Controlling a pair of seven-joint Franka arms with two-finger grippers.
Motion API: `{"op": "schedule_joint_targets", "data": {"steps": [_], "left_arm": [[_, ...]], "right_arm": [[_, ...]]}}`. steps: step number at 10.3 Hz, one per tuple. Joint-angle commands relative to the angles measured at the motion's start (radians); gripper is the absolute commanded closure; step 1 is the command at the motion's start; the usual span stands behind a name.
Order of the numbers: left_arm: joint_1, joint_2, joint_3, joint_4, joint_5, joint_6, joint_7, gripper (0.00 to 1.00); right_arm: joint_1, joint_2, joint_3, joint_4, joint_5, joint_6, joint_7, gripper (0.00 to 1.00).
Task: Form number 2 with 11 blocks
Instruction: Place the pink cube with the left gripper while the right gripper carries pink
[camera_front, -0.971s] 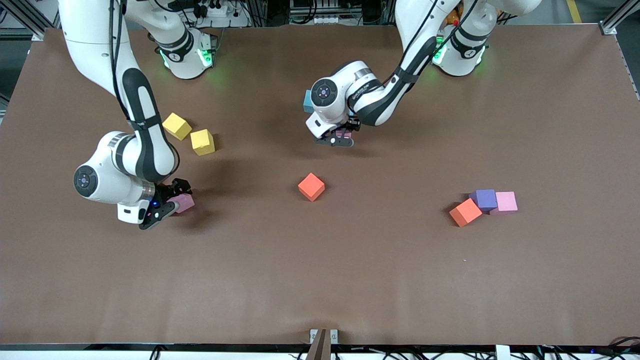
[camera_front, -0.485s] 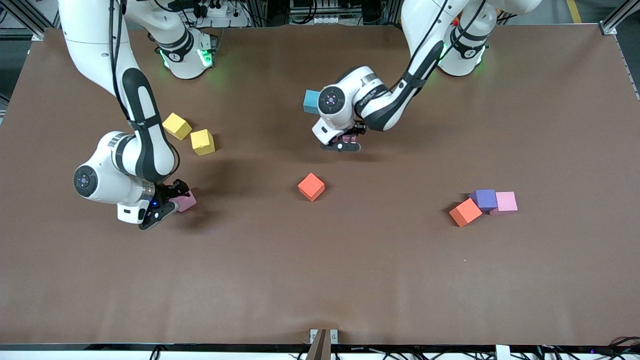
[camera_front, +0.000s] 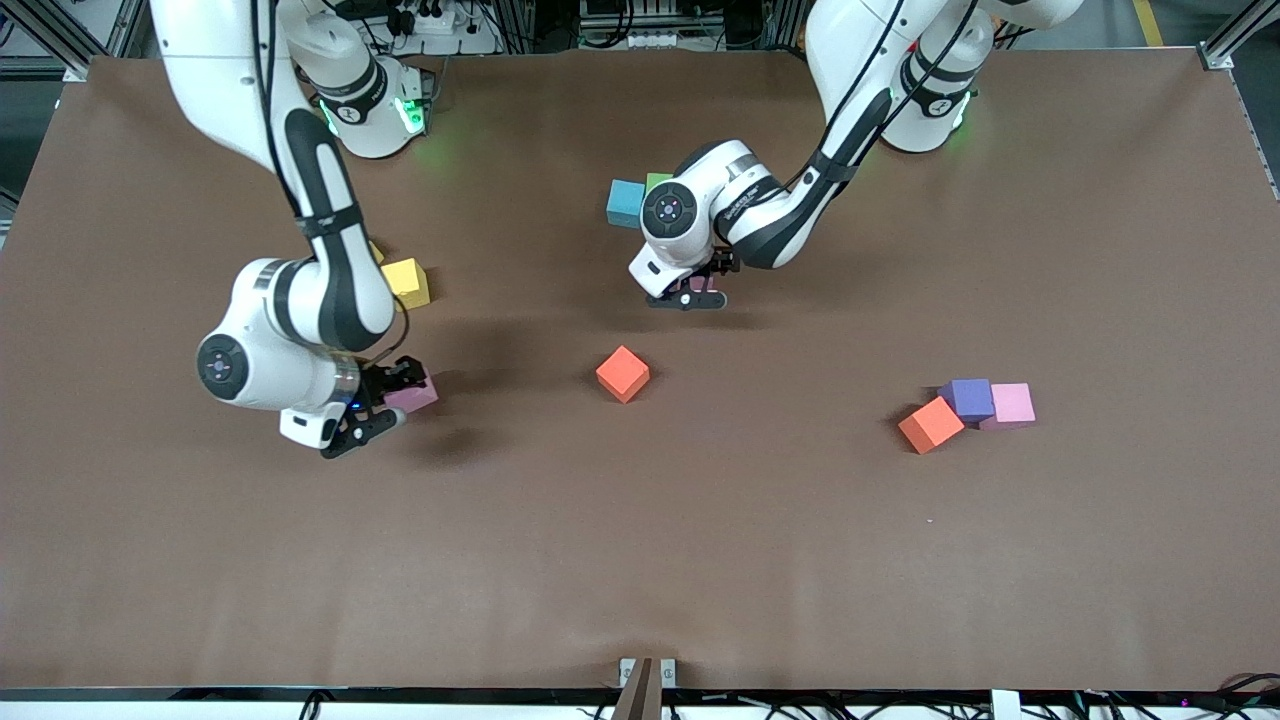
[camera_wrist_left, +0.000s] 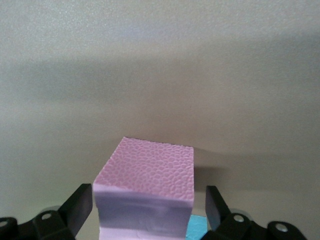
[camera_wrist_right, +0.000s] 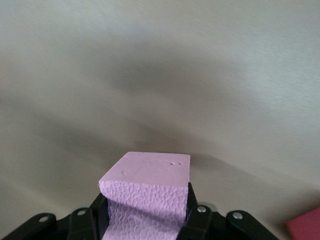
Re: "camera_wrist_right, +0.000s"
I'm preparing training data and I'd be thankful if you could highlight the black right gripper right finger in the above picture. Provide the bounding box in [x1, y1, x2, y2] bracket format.
[176, 182, 277, 240]

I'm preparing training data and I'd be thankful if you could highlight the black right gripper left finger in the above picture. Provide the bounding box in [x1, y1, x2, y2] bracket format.
[2, 193, 110, 240]

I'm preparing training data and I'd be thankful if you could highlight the pink foam cube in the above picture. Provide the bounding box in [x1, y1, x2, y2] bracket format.
[97, 151, 192, 240]

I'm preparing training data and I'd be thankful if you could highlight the red foam cube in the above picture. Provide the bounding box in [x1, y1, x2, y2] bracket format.
[286, 205, 320, 240]

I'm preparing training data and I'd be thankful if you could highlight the brown table cover sheet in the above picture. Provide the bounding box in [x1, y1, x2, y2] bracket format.
[0, 0, 320, 240]

